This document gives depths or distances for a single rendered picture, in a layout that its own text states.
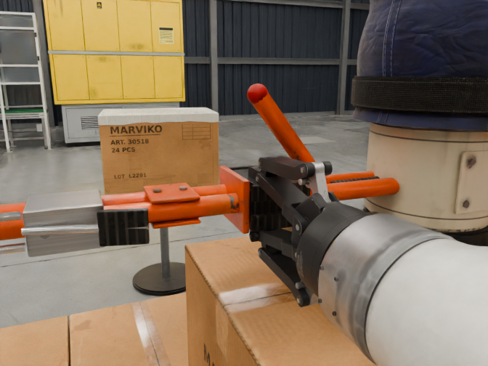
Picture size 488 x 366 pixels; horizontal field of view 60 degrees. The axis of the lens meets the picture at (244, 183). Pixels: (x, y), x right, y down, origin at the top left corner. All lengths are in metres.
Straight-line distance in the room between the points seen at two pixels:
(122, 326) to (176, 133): 1.21
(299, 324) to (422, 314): 0.28
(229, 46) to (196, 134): 9.53
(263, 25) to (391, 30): 11.62
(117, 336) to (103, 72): 6.72
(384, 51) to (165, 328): 0.95
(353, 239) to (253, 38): 11.73
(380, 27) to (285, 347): 0.37
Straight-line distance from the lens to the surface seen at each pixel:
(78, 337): 1.27
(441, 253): 0.25
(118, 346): 1.21
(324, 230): 0.31
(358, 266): 0.27
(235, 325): 0.49
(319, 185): 0.35
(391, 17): 0.54
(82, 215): 0.43
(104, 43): 7.75
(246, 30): 11.92
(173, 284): 2.58
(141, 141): 2.23
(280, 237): 0.42
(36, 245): 0.44
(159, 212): 0.43
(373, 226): 0.28
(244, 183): 0.44
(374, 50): 0.55
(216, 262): 0.63
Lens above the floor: 1.22
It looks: 14 degrees down
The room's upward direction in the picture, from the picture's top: straight up
